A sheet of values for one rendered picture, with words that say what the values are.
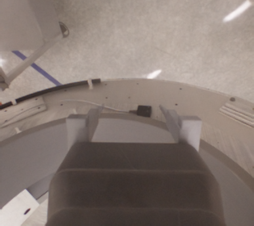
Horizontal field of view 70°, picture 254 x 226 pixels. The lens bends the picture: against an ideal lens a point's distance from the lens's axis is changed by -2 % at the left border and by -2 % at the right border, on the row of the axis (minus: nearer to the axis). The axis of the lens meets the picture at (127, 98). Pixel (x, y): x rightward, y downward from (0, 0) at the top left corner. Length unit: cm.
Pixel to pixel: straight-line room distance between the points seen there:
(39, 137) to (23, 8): 66
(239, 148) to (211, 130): 9
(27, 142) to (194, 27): 105
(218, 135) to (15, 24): 103
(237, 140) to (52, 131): 54
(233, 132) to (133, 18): 86
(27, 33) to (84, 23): 36
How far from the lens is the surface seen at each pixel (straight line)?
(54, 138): 65
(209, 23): 125
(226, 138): 59
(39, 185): 98
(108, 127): 59
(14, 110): 84
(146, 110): 61
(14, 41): 117
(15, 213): 89
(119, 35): 125
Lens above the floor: 116
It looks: 51 degrees down
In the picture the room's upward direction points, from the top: 168 degrees counter-clockwise
